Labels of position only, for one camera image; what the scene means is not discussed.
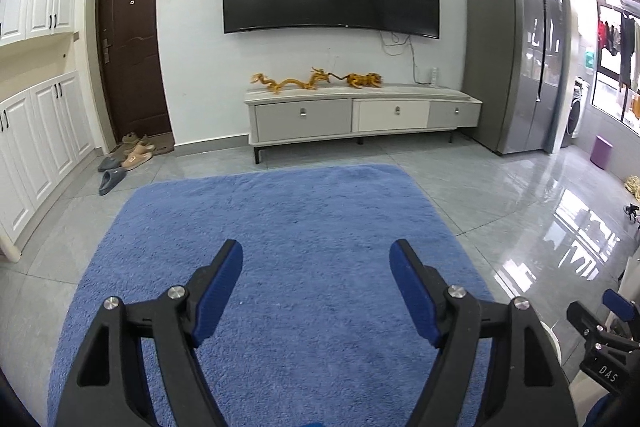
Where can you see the yellow cloth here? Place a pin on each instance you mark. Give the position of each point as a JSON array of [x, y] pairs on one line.
[[633, 186]]

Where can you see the white power strip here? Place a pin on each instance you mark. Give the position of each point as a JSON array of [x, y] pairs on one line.
[[434, 77]]

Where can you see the dark brown wooden door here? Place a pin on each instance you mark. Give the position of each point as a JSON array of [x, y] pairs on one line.
[[132, 57]]

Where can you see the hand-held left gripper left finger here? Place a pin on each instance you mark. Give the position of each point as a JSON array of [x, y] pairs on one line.
[[220, 292]]

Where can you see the front-loading washing machine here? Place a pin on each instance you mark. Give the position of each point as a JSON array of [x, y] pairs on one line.
[[577, 112]]

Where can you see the purple stool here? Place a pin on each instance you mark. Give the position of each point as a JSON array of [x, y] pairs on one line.
[[601, 152]]

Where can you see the row of hanging clothes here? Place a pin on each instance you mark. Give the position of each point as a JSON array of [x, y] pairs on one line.
[[625, 42]]

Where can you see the beige bench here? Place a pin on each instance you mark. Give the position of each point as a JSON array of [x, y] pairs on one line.
[[631, 267]]

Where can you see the brown doormat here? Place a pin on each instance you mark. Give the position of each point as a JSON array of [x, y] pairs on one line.
[[162, 144]]

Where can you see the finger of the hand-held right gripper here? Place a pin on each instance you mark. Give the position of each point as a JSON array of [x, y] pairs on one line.
[[585, 324], [620, 307]]

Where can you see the tan slipper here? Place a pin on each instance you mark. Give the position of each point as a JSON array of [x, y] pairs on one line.
[[136, 141], [137, 160]]

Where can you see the grey slipper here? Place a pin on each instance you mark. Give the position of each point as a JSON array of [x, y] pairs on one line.
[[112, 182], [110, 164]]

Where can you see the long golden dragon figurine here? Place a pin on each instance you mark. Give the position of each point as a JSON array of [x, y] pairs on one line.
[[290, 83]]

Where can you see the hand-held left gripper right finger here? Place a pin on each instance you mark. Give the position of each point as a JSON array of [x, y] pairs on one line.
[[417, 297]]

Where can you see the white lower cabinet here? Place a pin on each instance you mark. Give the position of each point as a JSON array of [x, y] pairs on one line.
[[45, 147]]

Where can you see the grey double-door refrigerator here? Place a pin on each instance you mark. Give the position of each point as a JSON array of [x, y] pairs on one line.
[[510, 57]]

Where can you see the white grey television cabinet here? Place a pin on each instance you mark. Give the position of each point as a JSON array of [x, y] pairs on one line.
[[300, 117]]

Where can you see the white round bin black liner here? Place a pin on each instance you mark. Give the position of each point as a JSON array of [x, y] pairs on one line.
[[554, 347]]

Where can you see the blue fluffy blanket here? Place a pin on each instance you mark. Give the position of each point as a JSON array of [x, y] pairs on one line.
[[300, 232]]

